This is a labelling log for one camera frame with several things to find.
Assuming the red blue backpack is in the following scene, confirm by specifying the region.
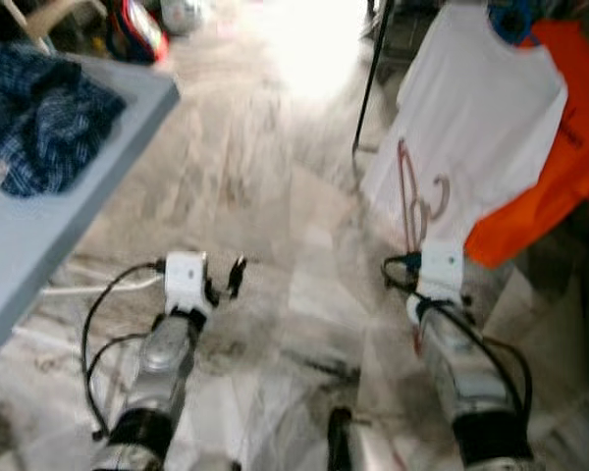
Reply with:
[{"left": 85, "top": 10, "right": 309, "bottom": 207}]
[{"left": 106, "top": 0, "right": 170, "bottom": 65}]

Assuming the long black left arm cable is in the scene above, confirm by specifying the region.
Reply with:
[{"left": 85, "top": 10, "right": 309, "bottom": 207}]
[{"left": 81, "top": 259, "right": 168, "bottom": 438}]

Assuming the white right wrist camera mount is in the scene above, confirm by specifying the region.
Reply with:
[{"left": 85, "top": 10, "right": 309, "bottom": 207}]
[{"left": 419, "top": 241, "right": 464, "bottom": 300}]

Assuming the orange hanging T-shirt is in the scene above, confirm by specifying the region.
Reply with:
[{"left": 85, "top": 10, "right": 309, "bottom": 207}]
[{"left": 464, "top": 20, "right": 589, "bottom": 268}]

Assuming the light blue folding table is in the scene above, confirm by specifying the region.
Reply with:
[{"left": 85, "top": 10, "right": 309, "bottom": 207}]
[{"left": 0, "top": 44, "right": 181, "bottom": 374}]

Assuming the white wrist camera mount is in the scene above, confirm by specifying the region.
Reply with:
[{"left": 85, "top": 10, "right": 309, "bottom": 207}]
[
  {"left": 419, "top": 241, "right": 464, "bottom": 300},
  {"left": 164, "top": 251, "right": 210, "bottom": 315}
]

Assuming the white hanging T-shirt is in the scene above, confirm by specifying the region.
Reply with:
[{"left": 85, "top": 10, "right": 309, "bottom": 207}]
[{"left": 358, "top": 0, "right": 568, "bottom": 246}]

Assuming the white printed plastic bag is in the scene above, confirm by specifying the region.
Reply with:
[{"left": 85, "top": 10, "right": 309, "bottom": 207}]
[{"left": 157, "top": 0, "right": 212, "bottom": 35}]

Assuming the blue plaid shirt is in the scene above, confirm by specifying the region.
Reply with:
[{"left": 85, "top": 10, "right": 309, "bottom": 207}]
[{"left": 0, "top": 41, "right": 127, "bottom": 197}]

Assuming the robot right leg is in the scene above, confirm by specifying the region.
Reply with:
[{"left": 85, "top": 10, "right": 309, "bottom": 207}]
[{"left": 326, "top": 407, "right": 403, "bottom": 471}]

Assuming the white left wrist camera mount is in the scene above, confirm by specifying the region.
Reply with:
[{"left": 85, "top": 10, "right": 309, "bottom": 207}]
[{"left": 164, "top": 251, "right": 210, "bottom": 315}]

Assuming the short black left arm cable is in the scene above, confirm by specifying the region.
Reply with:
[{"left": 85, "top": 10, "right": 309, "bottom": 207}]
[{"left": 83, "top": 332, "right": 150, "bottom": 389}]

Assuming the cream plastic chair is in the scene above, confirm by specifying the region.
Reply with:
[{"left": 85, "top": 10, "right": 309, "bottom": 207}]
[{"left": 0, "top": 0, "right": 109, "bottom": 50}]

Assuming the black clothes rack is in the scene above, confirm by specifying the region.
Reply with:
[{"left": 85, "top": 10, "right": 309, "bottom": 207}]
[{"left": 351, "top": 0, "right": 394, "bottom": 158}]

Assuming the pink clothes hanger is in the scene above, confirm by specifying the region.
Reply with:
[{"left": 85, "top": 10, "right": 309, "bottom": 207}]
[{"left": 395, "top": 137, "right": 453, "bottom": 251}]

